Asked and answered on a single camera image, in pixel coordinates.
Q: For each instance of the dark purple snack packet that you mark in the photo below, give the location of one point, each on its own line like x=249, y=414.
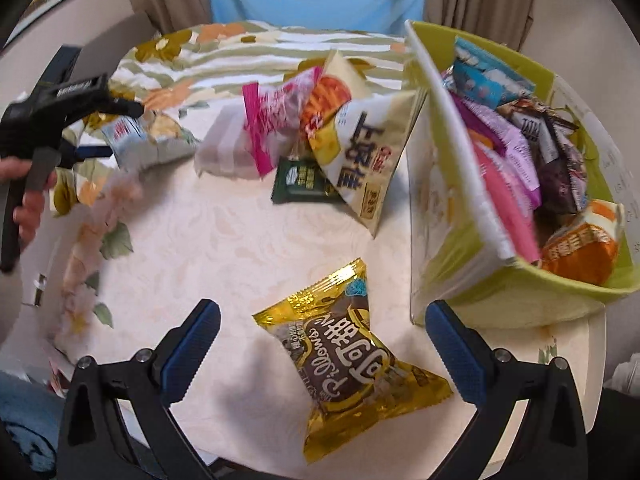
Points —
x=560, y=180

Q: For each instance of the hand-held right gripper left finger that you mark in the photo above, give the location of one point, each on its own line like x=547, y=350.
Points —
x=187, y=355

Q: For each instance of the white blue snack packet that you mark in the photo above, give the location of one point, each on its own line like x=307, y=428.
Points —
x=145, y=142

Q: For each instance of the gold snack packet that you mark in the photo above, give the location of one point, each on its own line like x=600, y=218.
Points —
x=345, y=360

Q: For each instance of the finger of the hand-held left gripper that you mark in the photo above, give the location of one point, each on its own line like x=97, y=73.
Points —
x=95, y=152
x=125, y=108

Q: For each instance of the dark cloth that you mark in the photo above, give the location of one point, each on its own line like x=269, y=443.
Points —
x=615, y=435

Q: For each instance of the clear white snack packet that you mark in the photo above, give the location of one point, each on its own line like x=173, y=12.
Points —
x=225, y=145

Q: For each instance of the dark brown snack packet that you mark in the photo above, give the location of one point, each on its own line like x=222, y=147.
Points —
x=532, y=130

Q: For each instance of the green cardboard box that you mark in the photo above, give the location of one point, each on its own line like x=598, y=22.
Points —
x=450, y=240

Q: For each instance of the light blue snack packet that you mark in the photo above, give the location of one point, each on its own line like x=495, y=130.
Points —
x=485, y=77

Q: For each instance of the floral striped blanket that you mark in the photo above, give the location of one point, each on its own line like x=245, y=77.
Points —
x=225, y=55

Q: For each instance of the person's left hand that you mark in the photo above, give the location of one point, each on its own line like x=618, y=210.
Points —
x=27, y=207

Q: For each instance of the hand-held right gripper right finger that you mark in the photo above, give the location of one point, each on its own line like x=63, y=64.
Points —
x=460, y=355

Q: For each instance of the grey bed headboard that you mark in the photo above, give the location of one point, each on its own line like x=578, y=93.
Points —
x=132, y=30

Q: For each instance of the person's blue jeans leg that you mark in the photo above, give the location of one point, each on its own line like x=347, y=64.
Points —
x=25, y=420

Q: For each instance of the pink clear snack packet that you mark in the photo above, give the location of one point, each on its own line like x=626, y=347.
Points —
x=270, y=120

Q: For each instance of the orange cream snack packet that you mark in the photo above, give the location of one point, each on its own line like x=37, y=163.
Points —
x=575, y=255

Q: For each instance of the dark green snack packet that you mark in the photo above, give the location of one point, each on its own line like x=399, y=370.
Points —
x=300, y=180

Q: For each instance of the cream chip bag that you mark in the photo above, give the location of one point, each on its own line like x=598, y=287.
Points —
x=365, y=150

